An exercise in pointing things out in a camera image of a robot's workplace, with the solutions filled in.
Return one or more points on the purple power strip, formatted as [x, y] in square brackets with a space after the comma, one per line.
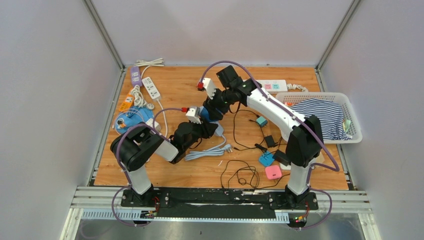
[135, 76]

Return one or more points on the orange power strip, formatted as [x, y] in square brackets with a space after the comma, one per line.
[127, 103]

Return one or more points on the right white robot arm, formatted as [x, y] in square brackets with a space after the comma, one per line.
[303, 135]

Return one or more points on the pink square charger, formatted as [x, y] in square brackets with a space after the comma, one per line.
[273, 172]

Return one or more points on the white plastic basket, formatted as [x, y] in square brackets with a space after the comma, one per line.
[351, 123]

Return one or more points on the black charger with cable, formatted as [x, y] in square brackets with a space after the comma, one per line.
[248, 176]

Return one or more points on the white power strip with cord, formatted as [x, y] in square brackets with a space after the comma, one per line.
[151, 89]

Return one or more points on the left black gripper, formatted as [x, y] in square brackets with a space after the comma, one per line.
[207, 129]

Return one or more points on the white power strip blue USB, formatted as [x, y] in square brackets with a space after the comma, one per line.
[275, 86]

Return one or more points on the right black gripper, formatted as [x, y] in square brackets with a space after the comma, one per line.
[211, 107]

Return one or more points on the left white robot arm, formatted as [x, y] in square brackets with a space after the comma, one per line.
[133, 148]

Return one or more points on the white cube adapter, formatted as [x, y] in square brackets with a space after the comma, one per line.
[154, 124]

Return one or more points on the black mounting rail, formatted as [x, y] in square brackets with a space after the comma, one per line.
[218, 203]

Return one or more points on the light blue power strip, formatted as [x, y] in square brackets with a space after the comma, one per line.
[219, 131]

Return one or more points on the dark blue cube adapter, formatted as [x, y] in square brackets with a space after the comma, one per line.
[204, 114]

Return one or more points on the black TP-Link charger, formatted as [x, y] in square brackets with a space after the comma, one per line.
[269, 141]

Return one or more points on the small blue charger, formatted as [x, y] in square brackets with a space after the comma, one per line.
[266, 159]

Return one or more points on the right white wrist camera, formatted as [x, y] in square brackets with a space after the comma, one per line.
[209, 87]

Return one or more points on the striped blue white cloth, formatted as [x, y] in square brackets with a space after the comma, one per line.
[330, 115]

